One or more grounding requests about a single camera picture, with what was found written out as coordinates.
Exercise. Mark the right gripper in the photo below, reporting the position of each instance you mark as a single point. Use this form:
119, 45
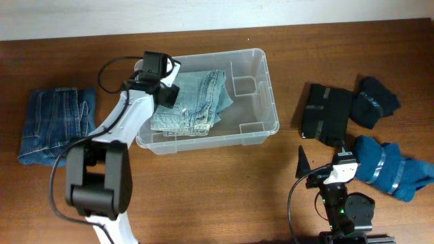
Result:
302, 168

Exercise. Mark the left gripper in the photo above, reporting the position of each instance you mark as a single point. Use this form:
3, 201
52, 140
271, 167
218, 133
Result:
173, 90

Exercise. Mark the black garment with tape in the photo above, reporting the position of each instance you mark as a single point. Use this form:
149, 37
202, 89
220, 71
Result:
372, 102
325, 117

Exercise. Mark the light blue jeans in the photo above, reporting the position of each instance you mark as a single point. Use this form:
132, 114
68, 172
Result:
201, 100

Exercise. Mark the dark blue jeans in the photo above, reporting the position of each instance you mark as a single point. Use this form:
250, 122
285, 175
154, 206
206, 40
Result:
54, 119

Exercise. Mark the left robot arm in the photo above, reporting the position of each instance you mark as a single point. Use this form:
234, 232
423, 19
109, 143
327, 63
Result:
98, 173

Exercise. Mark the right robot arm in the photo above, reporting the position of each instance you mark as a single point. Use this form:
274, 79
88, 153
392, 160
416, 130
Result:
348, 214

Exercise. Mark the blue rolled garment with tape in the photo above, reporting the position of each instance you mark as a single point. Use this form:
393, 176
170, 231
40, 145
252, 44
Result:
385, 168

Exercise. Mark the clear plastic storage bin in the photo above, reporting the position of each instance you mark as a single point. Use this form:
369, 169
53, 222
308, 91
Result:
250, 119

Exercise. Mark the black rolled garment with tape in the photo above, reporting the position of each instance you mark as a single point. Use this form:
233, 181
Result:
372, 102

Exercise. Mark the black aluminium rail base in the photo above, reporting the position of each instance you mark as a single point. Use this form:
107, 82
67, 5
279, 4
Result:
328, 238

